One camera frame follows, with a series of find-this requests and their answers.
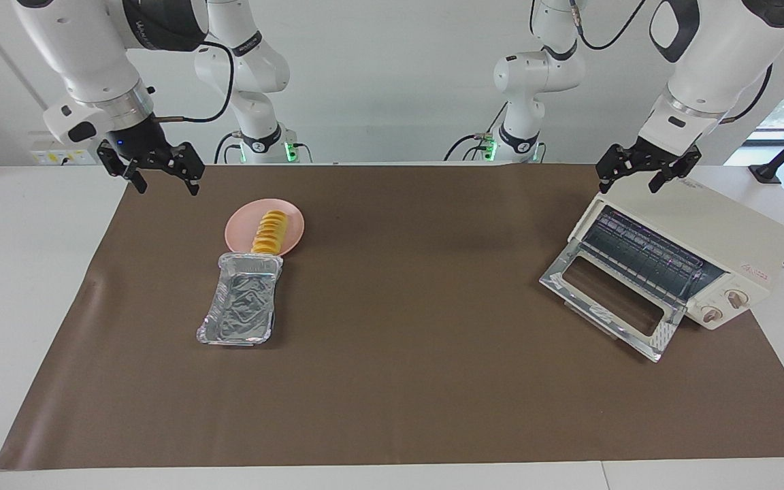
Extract brown table mat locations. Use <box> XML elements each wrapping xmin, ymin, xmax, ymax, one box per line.
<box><xmin>0</xmin><ymin>163</ymin><xmax>784</xmax><ymax>471</ymax></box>

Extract white toaster oven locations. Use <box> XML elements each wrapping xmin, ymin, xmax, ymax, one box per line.
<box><xmin>568</xmin><ymin>176</ymin><xmax>784</xmax><ymax>332</ymax></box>

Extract oven wire rack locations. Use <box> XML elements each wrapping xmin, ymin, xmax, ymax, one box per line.
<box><xmin>583</xmin><ymin>206</ymin><xmax>707</xmax><ymax>301</ymax></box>

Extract aluminium foil tray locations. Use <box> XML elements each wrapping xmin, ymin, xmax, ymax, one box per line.
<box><xmin>195</xmin><ymin>251</ymin><xmax>284</xmax><ymax>346</ymax></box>

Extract white wall socket box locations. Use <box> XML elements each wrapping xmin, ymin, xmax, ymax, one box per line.
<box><xmin>28</xmin><ymin>131</ymin><xmax>99</xmax><ymax>166</ymax></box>

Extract pink round plate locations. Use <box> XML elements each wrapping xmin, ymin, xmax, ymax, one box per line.
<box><xmin>224</xmin><ymin>198</ymin><xmax>306</xmax><ymax>258</ymax></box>

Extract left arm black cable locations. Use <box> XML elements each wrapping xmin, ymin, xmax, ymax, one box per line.
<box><xmin>530</xmin><ymin>0</ymin><xmax>774</xmax><ymax>125</ymax></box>

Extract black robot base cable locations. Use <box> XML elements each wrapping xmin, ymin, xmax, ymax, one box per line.
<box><xmin>443</xmin><ymin>102</ymin><xmax>507</xmax><ymax>163</ymax></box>
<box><xmin>213</xmin><ymin>131</ymin><xmax>244</xmax><ymax>165</ymax></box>

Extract yellow ridged bread loaf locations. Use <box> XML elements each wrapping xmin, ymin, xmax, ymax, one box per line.
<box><xmin>251</xmin><ymin>210</ymin><xmax>289</xmax><ymax>257</ymax></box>

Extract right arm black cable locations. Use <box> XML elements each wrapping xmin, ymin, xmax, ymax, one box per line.
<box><xmin>152</xmin><ymin>41</ymin><xmax>238</xmax><ymax>125</ymax></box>

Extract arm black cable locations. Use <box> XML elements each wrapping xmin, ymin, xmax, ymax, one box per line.
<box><xmin>530</xmin><ymin>0</ymin><xmax>774</xmax><ymax>125</ymax></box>
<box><xmin>152</xmin><ymin>41</ymin><xmax>238</xmax><ymax>125</ymax></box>

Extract metallic glass oven door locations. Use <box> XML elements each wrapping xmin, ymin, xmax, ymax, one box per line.
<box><xmin>540</xmin><ymin>238</ymin><xmax>687</xmax><ymax>363</ymax></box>

